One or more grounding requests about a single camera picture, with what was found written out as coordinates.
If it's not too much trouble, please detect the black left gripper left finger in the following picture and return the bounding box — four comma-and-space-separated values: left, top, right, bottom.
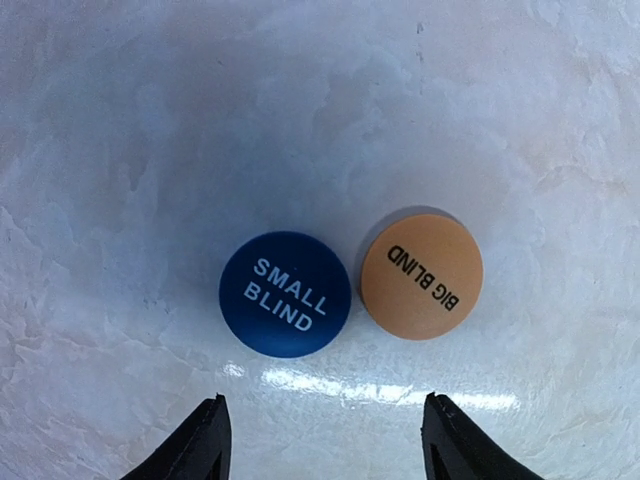
122, 394, 231, 480

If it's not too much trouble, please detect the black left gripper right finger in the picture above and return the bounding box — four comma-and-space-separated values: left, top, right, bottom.
421, 392, 541, 480

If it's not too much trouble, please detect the orange round button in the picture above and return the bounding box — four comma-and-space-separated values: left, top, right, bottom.
360, 214, 484, 341

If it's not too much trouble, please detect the blue small blind button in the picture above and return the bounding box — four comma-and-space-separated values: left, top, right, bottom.
219, 231, 352, 358

